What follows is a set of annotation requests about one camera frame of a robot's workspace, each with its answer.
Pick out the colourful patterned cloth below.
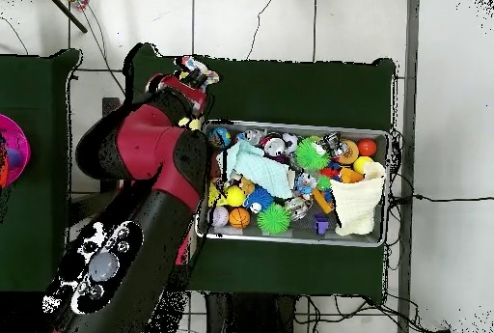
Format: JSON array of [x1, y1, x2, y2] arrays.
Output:
[[174, 55, 221, 88]]

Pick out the mint green cloth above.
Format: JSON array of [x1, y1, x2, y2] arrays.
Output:
[[225, 140, 295, 200]]

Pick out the shallow mesh bin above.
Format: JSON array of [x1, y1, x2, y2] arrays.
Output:
[[194, 118, 391, 249]]

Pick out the blue globe ball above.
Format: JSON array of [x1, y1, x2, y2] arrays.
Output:
[[208, 126, 233, 150]]

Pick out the black and white soccer ball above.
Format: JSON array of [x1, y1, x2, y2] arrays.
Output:
[[280, 132, 299, 154]]

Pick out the smooth yellow ball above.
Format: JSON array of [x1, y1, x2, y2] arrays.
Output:
[[225, 184, 247, 208]]

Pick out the blue spiky ball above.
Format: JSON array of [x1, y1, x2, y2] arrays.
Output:
[[243, 184, 274, 213]]

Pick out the large green spiky eyed ball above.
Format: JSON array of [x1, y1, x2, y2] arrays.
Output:
[[293, 136, 332, 172]]

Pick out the white baseball toy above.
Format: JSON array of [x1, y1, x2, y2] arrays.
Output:
[[206, 206, 230, 229]]

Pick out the black rod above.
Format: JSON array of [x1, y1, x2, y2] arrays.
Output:
[[40, 0, 89, 34]]

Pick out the orange basketball toy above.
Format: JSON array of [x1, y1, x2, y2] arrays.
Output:
[[228, 208, 252, 230]]

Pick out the dark green side tablecloth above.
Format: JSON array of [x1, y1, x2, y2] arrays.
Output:
[[0, 48, 87, 296]]

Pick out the small green spiky ball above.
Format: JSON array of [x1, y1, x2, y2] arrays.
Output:
[[256, 203, 292, 236]]

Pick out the pink bowl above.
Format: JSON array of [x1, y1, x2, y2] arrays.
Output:
[[0, 113, 32, 190]]

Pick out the cream knitted cloth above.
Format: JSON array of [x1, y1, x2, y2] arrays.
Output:
[[330, 160, 387, 236]]

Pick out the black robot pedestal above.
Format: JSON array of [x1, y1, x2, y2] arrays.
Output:
[[204, 291, 298, 333]]

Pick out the thin black floor cable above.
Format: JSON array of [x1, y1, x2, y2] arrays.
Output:
[[393, 192, 494, 205]]

